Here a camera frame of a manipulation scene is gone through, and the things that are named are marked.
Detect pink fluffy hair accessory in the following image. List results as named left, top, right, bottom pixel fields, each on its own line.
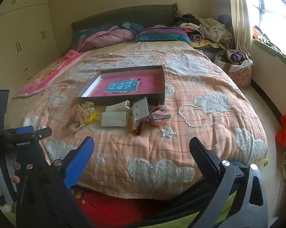
left=150, top=109, right=167, bottom=126

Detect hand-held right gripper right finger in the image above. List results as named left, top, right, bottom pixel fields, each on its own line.
left=189, top=136, right=269, bottom=228

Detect pile of clothes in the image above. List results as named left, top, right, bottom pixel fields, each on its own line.
left=174, top=9, right=234, bottom=53

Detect cream flower hair clip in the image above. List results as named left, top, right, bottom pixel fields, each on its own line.
left=82, top=101, right=96, bottom=111

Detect grey cardboard box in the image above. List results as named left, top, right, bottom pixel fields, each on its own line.
left=77, top=65, right=166, bottom=106

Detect yellow hair accessory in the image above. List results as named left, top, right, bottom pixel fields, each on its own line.
left=85, top=112, right=102, bottom=125

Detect cream bed sheet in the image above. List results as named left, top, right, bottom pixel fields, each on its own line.
left=91, top=40, right=196, bottom=53

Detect pink book with blue label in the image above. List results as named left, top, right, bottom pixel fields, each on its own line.
left=88, top=72, right=164, bottom=98

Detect red cloth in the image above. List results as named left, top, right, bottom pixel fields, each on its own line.
left=76, top=188, right=162, bottom=228

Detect floral laundry basket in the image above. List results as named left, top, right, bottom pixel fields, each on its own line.
left=214, top=49, right=254, bottom=89

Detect dark hair comb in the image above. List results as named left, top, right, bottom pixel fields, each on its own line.
left=149, top=102, right=165, bottom=114

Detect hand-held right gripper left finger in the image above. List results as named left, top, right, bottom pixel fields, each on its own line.
left=16, top=136, right=96, bottom=228

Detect window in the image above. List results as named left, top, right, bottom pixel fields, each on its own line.
left=250, top=0, right=286, bottom=55

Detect dark bed headboard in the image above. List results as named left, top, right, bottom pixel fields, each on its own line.
left=71, top=3, right=178, bottom=32

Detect cream curtain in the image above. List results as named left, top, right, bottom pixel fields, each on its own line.
left=227, top=0, right=255, bottom=60

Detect cream wardrobe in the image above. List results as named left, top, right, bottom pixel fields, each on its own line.
left=0, top=0, right=63, bottom=83

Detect white hair claw clip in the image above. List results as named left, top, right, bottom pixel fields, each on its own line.
left=106, top=100, right=131, bottom=113

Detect pink and dark floral quilt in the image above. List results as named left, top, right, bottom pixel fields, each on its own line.
left=70, top=21, right=146, bottom=51

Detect clear packet with white item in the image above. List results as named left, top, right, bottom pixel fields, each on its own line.
left=101, top=112, right=129, bottom=127

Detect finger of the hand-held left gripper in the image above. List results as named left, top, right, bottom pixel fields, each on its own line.
left=12, top=127, right=52, bottom=148
left=5, top=126, right=35, bottom=139

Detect orange cloud-patterned blanket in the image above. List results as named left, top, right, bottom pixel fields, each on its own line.
left=12, top=41, right=268, bottom=200

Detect clothes on windowsill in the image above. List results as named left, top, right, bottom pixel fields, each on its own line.
left=252, top=26, right=286, bottom=69

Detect striped folded blanket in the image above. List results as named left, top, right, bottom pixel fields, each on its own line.
left=136, top=27, right=191, bottom=44

